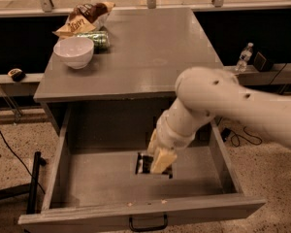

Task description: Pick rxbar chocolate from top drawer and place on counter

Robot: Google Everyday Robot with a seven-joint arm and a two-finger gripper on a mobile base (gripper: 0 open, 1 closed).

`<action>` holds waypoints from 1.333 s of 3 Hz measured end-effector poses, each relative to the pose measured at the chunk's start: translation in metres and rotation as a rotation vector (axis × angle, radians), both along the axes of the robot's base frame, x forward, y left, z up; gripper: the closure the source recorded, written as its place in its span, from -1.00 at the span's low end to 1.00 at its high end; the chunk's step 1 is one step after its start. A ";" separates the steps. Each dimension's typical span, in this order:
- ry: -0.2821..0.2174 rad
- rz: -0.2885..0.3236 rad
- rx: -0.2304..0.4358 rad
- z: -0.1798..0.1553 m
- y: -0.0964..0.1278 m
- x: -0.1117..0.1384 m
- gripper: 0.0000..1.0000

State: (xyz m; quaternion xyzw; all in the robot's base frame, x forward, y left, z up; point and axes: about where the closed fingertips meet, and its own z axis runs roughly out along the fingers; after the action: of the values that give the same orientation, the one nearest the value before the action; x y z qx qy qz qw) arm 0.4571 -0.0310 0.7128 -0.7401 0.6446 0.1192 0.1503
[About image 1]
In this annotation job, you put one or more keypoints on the clear water bottle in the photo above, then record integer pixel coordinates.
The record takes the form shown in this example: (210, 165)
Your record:
(244, 58)

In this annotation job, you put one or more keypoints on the white bowl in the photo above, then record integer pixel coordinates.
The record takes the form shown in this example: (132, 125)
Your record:
(75, 52)

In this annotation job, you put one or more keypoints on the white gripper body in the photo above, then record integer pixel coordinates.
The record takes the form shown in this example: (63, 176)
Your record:
(172, 135)

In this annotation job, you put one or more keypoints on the green soda can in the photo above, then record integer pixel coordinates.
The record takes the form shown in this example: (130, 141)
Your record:
(100, 39)

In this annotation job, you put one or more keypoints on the grey open top drawer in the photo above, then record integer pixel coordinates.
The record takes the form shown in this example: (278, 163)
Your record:
(93, 186)

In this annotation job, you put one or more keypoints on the rxbar chocolate bar wrapper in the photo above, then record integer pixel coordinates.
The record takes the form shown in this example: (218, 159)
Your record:
(143, 166)

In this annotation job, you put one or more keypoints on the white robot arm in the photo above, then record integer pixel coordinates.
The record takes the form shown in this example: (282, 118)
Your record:
(203, 94)

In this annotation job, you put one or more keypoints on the grey cabinet counter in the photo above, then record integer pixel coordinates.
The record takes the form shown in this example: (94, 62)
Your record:
(149, 49)

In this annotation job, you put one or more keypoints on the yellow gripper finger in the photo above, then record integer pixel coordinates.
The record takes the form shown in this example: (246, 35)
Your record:
(152, 145)
(162, 159)

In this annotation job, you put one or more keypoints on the black speaker box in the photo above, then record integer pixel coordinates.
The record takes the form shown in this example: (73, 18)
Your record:
(261, 63)

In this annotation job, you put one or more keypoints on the brown chip bag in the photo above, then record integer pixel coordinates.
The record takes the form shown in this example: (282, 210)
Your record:
(85, 18)

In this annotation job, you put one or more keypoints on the black metal stand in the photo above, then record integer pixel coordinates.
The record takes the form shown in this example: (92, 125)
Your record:
(20, 199)

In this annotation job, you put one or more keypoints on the black drawer handle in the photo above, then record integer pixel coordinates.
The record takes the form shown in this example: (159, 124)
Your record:
(148, 223)

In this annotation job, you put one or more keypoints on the black tape measure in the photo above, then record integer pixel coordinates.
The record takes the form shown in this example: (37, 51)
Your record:
(16, 74)

